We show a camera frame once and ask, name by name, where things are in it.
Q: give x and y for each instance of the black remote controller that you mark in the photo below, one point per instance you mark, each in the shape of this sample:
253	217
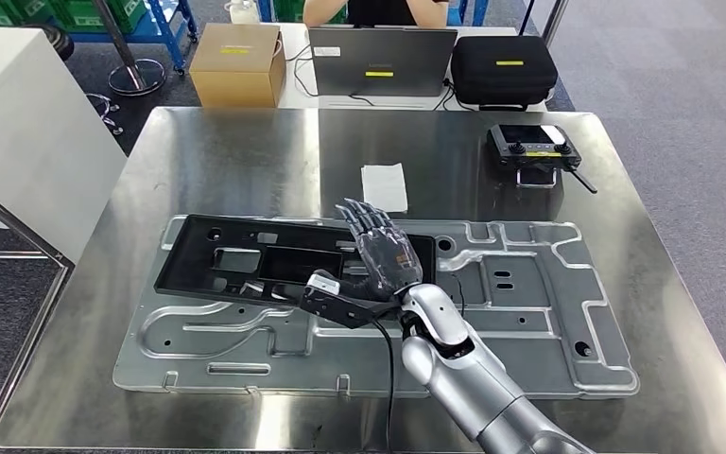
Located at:
532	144

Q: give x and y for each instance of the black right camera bracket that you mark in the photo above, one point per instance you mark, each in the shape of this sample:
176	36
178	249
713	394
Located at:
338	310

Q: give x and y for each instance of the stainless steel table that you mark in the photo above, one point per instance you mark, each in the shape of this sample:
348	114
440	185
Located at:
212	150

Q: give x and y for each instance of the stainless steel workbench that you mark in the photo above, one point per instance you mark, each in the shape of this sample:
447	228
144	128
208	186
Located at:
25	225

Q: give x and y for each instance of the black round object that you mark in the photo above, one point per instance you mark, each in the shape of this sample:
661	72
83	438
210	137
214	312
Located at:
59	42

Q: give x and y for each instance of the blue rack with green crates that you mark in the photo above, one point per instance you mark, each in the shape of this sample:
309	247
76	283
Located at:
165	34

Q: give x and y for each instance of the chrome stanchion post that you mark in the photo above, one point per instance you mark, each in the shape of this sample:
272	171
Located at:
137	78

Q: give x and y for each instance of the black plastic plate frame part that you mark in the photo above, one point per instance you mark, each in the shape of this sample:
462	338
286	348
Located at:
187	263

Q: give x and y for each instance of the grey laptop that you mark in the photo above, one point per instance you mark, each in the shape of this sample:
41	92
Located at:
400	56

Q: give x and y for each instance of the white plastic bottle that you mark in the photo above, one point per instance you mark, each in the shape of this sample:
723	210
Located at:
243	11

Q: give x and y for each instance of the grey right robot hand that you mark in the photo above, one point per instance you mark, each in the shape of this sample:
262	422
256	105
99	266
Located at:
391	257

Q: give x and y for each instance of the person's right forearm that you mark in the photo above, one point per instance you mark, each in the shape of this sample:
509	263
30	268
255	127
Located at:
324	12

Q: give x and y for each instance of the stamped grey metal panel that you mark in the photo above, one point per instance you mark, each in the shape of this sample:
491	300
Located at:
526	363

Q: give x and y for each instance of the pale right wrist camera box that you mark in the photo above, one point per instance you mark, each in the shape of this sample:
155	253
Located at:
324	285

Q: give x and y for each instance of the white paper sheet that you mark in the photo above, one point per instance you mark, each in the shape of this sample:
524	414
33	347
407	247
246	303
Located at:
385	188

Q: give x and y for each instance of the black carrying case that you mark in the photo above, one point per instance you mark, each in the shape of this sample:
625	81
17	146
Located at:
504	84

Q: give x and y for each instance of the person's left forearm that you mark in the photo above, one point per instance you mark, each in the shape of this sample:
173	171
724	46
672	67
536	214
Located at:
430	12

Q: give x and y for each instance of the person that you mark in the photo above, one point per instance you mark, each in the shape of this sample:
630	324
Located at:
378	11

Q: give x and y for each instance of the steel post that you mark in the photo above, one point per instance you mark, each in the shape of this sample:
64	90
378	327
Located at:
555	19

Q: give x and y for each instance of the brown cardboard box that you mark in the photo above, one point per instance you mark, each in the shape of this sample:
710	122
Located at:
238	81

